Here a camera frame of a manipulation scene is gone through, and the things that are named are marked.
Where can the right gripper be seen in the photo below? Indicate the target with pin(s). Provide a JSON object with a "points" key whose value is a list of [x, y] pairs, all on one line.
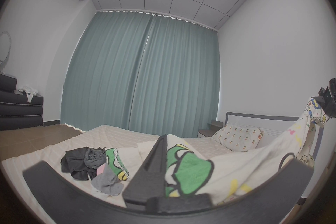
{"points": [[330, 108]]}

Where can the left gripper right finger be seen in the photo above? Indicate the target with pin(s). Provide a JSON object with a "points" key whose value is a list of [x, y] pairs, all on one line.
{"points": [[189, 204]]}

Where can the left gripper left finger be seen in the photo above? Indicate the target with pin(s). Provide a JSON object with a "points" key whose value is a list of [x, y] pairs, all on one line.
{"points": [[151, 175]]}

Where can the white printed pyjama top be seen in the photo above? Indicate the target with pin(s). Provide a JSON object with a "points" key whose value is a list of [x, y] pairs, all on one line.
{"points": [[189, 165]]}

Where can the pile of clothes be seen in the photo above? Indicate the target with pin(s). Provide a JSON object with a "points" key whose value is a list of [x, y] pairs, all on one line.
{"points": [[78, 162]]}

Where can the bed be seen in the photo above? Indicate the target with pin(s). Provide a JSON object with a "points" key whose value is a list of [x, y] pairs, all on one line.
{"points": [[110, 136]]}

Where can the grey bedside table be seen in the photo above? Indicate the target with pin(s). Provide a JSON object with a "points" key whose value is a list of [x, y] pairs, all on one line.
{"points": [[207, 132]]}

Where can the white printed pillow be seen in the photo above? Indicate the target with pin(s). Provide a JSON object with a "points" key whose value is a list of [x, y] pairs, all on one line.
{"points": [[236, 137]]}

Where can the blue-green curtain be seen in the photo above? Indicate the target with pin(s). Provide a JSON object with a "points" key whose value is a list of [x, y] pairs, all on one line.
{"points": [[136, 73]]}

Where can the black chest of drawers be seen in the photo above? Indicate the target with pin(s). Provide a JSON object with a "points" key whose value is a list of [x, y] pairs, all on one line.
{"points": [[18, 115]]}

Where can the white garment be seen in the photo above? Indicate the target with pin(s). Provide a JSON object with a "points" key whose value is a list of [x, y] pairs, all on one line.
{"points": [[29, 91]]}

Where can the oval white mirror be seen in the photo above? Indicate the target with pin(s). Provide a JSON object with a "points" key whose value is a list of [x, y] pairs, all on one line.
{"points": [[3, 47]]}

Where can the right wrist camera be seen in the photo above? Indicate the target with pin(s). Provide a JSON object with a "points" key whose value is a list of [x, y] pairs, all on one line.
{"points": [[325, 93]]}

